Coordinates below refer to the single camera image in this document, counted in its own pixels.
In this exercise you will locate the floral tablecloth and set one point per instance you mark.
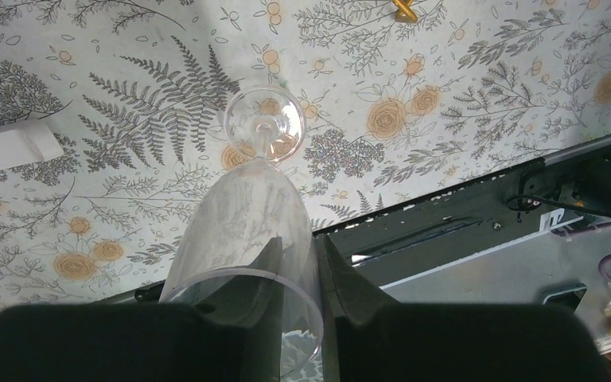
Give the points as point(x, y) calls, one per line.
point(135, 92)

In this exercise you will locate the gold wire wine glass rack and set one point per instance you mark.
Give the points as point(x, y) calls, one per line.
point(404, 12)

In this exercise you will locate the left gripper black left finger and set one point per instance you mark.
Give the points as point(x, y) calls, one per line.
point(232, 335)

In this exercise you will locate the white plastic bar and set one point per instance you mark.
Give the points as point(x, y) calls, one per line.
point(27, 142)

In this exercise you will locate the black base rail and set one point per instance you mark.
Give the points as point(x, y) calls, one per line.
point(499, 233)

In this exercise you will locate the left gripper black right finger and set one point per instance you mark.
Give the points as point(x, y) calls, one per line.
point(370, 336)

